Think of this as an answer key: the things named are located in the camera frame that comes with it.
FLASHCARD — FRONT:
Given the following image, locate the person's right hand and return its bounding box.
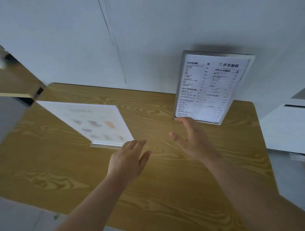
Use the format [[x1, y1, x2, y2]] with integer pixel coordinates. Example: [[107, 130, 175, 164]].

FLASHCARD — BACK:
[[169, 116, 221, 165]]

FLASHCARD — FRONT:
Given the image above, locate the person's left hand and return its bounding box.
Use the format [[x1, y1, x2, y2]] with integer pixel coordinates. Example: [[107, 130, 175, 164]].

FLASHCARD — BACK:
[[107, 140, 152, 185]]

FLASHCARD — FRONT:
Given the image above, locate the clear acrylic drinks menu stand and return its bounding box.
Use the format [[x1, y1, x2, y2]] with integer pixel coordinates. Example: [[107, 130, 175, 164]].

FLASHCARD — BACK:
[[36, 100, 135, 150]]

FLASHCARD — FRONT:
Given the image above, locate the grey framed coffee menu stand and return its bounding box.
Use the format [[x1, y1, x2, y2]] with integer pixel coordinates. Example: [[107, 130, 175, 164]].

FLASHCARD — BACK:
[[173, 50, 255, 125]]

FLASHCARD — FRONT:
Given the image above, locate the person's right forearm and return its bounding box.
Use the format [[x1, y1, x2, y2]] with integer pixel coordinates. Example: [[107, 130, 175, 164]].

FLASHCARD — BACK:
[[206, 156, 305, 231]]

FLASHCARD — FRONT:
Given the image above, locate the person's left forearm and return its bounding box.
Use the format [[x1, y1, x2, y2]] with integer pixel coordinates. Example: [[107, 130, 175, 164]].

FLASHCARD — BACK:
[[55, 175, 129, 231]]

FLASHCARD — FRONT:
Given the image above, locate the white cabinet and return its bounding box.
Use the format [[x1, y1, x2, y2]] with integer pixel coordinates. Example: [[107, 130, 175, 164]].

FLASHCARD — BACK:
[[258, 88, 305, 154]]

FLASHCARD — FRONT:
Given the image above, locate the neighbouring wooden table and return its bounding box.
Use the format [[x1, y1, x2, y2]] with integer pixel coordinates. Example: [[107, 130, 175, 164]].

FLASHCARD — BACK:
[[0, 45, 47, 98]]

